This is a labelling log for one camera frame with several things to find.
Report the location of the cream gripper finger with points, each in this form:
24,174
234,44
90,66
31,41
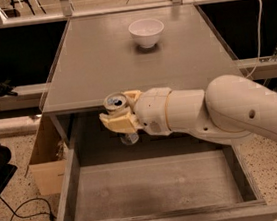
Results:
126,123
132,97

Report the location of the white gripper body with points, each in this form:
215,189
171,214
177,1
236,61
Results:
153,110

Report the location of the silver blue redbull can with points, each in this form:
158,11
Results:
114,103

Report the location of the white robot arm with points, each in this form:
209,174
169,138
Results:
228,111

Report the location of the grey cabinet with top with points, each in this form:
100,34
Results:
98,57

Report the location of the open grey top drawer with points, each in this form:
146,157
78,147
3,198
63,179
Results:
176,178

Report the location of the white ceramic bowl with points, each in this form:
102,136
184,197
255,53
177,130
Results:
146,32

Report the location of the cardboard box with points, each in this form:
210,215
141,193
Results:
47,163

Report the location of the metal frame rail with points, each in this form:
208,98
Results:
32,20

